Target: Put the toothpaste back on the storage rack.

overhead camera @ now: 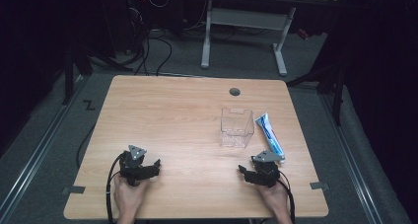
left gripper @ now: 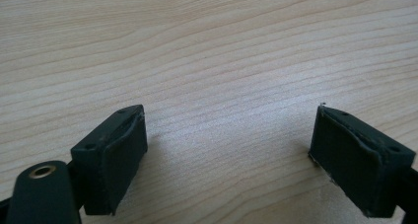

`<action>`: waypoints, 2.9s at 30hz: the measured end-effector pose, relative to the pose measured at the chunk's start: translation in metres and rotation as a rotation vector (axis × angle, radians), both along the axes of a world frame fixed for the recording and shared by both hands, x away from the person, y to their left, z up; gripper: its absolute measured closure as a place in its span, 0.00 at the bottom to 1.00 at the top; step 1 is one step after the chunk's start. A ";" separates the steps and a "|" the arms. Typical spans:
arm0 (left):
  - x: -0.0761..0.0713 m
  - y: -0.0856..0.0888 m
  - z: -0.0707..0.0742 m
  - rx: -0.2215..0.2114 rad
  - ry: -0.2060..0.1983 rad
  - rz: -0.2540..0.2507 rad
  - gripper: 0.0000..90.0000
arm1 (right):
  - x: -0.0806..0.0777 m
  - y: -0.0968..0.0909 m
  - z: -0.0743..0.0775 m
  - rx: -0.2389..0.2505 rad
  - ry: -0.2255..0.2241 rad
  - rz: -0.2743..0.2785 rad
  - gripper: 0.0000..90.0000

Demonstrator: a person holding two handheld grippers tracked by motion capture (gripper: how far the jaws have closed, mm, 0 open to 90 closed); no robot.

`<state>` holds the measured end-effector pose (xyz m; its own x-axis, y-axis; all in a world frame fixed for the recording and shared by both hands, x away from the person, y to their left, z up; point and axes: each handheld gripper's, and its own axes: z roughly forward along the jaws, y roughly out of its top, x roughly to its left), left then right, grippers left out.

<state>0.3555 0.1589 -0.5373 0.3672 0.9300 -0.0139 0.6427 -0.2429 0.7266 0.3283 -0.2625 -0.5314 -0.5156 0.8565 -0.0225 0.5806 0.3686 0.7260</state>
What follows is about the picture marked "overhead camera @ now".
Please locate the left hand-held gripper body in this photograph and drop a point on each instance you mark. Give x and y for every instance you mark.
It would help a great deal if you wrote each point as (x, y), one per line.
(131, 169)

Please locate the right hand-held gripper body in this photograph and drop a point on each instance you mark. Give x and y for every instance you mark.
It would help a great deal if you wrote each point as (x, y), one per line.
(264, 173)

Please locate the blue white toothpaste tube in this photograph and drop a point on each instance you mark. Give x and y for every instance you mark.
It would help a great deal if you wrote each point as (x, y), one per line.
(267, 132)

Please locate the clear plastic container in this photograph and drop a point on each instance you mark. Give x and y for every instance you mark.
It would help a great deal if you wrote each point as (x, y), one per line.
(236, 128)

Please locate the person's right hand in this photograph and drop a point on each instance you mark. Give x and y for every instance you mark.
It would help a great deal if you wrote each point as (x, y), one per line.
(274, 197)

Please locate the person's left hand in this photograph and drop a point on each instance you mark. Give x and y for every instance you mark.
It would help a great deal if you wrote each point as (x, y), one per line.
(128, 197)

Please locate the grey tape piece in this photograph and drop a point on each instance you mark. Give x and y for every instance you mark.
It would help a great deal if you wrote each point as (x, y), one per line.
(74, 189)
(318, 185)

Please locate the black metal stand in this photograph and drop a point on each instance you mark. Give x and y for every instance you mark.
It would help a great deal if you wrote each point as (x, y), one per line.
(336, 95)
(68, 76)

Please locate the small red object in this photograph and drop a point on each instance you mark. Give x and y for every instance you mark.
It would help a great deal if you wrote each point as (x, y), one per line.
(302, 33)

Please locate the white-framed wooden desk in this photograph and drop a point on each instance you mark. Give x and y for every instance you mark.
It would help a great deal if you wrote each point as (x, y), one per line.
(249, 18)

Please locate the metal floor rail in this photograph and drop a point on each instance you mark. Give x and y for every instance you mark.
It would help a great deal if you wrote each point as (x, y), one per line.
(351, 158)
(36, 158)

